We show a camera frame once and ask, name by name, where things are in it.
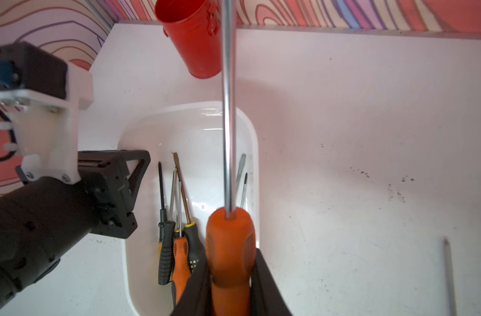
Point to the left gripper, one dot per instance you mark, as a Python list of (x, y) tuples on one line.
[(112, 179)]

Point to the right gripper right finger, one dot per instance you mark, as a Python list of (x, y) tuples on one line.
[(265, 298)]

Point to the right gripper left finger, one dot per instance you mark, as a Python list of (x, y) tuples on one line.
[(196, 299)]

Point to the orange black screwdriver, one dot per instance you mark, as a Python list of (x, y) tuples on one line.
[(181, 273)]

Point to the black yellow dotted screwdriver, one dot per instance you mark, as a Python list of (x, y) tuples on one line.
[(190, 230)]

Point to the white plastic storage box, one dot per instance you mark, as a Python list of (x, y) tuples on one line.
[(194, 132)]

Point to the orange screwdriver long shaft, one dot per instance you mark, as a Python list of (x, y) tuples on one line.
[(230, 234)]

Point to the small orange screwdriver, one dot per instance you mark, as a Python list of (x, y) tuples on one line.
[(244, 191)]

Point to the black yellow-tip screwdriver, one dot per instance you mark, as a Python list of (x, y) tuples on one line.
[(449, 277)]

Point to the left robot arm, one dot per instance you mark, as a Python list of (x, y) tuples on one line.
[(45, 218)]

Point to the small black precision screwdriver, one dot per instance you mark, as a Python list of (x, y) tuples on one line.
[(162, 212)]

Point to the red metal cup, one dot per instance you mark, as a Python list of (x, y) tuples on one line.
[(194, 28)]

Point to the black ribbed handle screwdriver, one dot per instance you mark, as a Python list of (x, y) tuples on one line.
[(166, 257)]

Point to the yellow handle screwdriver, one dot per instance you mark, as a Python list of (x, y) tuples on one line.
[(240, 169)]

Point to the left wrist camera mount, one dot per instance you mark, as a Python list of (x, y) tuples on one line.
[(48, 93)]

